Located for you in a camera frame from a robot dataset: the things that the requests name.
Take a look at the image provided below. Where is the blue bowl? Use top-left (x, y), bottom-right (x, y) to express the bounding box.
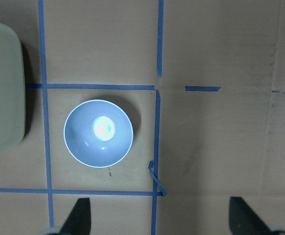
top-left (63, 99), bottom-right (134, 168)

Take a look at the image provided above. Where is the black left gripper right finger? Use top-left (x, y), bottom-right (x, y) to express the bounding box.
top-left (229, 197), bottom-right (277, 235)

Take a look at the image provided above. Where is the white toaster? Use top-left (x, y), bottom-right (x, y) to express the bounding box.
top-left (0, 23), bottom-right (25, 153)

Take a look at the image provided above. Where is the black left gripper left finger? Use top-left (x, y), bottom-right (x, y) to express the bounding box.
top-left (60, 198), bottom-right (91, 235)

